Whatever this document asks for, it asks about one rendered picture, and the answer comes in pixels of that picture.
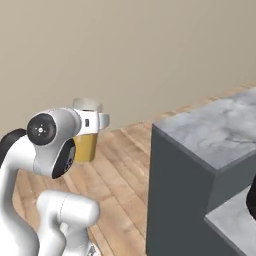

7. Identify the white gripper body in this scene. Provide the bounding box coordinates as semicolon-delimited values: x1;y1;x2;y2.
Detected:
97;112;111;131

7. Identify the yellow cup with pale lid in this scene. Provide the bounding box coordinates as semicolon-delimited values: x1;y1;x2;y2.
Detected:
71;97;104;164

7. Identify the dark grey marble-topped counter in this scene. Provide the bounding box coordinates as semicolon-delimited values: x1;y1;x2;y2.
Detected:
145;87;256;256

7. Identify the black round object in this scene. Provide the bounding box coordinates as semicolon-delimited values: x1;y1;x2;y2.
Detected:
245;173;256;222

